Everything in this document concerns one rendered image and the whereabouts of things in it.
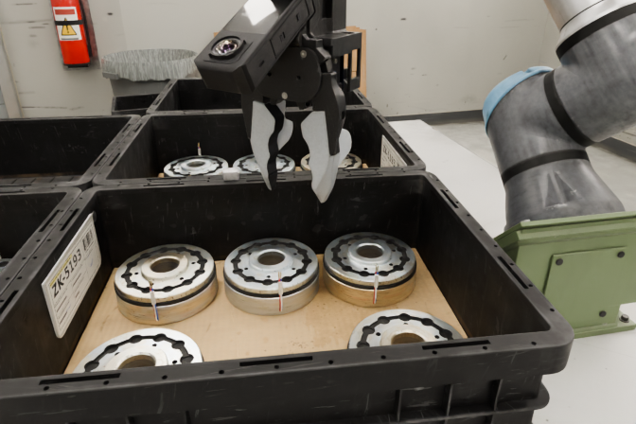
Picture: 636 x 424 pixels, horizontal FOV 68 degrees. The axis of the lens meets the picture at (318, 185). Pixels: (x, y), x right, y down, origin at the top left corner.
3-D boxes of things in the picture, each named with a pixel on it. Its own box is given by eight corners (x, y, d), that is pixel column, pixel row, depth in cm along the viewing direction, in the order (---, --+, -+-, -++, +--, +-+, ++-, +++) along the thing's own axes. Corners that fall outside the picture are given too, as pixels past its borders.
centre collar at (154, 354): (94, 400, 35) (92, 394, 35) (114, 352, 39) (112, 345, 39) (162, 396, 35) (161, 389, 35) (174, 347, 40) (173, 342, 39)
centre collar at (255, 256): (251, 278, 49) (251, 273, 49) (245, 253, 53) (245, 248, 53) (298, 271, 50) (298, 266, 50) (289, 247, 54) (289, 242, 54)
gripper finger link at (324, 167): (370, 184, 48) (354, 93, 45) (343, 207, 43) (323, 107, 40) (343, 185, 49) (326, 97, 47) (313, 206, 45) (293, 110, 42)
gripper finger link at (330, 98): (355, 150, 42) (336, 49, 39) (346, 155, 41) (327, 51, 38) (310, 152, 45) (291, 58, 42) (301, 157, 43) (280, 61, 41)
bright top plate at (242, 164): (296, 156, 83) (296, 152, 82) (292, 179, 73) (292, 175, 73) (238, 155, 83) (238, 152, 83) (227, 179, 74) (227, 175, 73)
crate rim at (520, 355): (-73, 436, 27) (-87, 406, 26) (91, 204, 54) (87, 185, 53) (579, 371, 31) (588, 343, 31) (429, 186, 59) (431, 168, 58)
